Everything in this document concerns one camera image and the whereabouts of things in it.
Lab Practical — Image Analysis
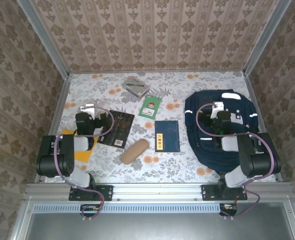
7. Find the blue book with yellow label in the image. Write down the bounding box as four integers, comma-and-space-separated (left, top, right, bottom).
154, 120, 181, 154

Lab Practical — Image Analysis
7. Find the aluminium right corner post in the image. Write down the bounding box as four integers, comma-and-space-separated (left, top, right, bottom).
243, 0, 293, 76

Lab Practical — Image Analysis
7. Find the grey pen gift box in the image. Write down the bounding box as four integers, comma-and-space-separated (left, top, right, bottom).
121, 76, 151, 99

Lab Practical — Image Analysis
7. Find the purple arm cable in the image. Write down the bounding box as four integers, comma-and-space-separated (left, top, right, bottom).
195, 102, 276, 221
53, 105, 115, 221

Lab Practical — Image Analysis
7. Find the aluminium left corner post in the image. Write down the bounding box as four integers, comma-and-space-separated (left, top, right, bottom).
16, 0, 70, 79

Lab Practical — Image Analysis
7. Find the tan oblong pencil case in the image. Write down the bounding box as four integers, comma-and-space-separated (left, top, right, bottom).
120, 138, 150, 165

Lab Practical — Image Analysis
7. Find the black paperback book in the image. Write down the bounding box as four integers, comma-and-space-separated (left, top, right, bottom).
97, 109, 136, 150

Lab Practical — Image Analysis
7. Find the grey metal panel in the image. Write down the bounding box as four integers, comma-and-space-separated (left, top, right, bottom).
24, 202, 295, 240

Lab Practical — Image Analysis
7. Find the slotted grey cable duct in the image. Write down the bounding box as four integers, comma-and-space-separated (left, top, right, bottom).
33, 202, 223, 214

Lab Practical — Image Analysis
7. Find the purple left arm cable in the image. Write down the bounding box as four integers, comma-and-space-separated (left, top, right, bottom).
53, 105, 115, 221

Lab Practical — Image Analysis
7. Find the yellow orange book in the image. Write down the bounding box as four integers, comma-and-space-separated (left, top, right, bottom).
59, 128, 98, 165

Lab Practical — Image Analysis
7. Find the aluminium left side rail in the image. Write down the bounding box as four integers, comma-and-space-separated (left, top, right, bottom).
34, 74, 71, 183

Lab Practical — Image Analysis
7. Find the aluminium right side rail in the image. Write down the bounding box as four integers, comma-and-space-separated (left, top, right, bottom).
243, 72, 285, 183

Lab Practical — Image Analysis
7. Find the aluminium corner post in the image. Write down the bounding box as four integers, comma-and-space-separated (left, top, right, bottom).
16, 0, 70, 79
243, 0, 293, 76

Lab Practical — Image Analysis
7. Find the green notebook with house picture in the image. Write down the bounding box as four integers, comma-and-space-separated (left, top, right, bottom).
138, 94, 163, 120

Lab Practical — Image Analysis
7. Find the aluminium front frame beam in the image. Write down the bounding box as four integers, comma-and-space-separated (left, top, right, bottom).
24, 181, 294, 201

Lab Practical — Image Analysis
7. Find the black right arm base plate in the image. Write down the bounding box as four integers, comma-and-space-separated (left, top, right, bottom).
201, 184, 248, 201

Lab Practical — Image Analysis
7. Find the aluminium back rail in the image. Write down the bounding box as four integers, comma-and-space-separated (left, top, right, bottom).
68, 69, 246, 75

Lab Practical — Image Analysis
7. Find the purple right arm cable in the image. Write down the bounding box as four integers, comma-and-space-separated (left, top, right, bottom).
195, 102, 276, 221

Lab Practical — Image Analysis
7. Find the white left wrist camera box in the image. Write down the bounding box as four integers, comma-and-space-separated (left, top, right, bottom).
80, 103, 98, 118

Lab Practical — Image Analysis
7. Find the aluminium rail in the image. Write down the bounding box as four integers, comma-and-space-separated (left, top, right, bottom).
34, 74, 71, 183
243, 72, 285, 183
68, 69, 246, 75

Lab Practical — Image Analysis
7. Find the navy blue student backpack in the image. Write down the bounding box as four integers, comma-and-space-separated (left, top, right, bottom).
184, 89, 261, 175

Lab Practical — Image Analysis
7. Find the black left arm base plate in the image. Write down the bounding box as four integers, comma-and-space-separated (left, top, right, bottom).
68, 184, 113, 202

